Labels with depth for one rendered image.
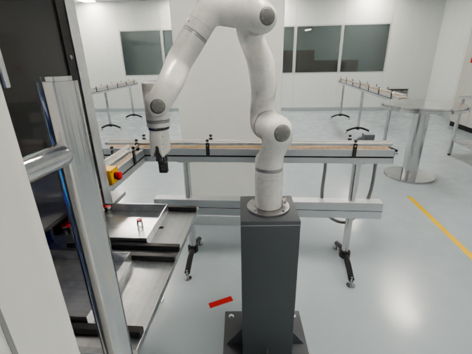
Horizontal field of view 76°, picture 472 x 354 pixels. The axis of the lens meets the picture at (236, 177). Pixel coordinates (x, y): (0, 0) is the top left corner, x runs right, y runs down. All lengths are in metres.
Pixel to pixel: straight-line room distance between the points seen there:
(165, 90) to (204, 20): 0.27
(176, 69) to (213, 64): 1.48
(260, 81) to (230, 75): 1.36
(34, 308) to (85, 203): 0.08
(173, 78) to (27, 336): 0.90
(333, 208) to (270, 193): 0.99
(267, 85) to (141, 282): 0.79
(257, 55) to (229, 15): 0.16
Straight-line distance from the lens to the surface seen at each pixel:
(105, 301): 0.29
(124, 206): 1.39
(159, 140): 1.11
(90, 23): 10.26
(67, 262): 1.15
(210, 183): 2.75
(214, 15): 1.11
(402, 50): 9.73
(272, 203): 1.30
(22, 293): 0.20
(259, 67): 1.15
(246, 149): 1.96
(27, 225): 0.19
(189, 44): 1.09
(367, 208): 2.26
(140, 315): 0.88
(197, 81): 2.55
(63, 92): 0.23
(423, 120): 4.30
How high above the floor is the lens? 1.49
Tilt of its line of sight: 22 degrees down
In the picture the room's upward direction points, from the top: 1 degrees counter-clockwise
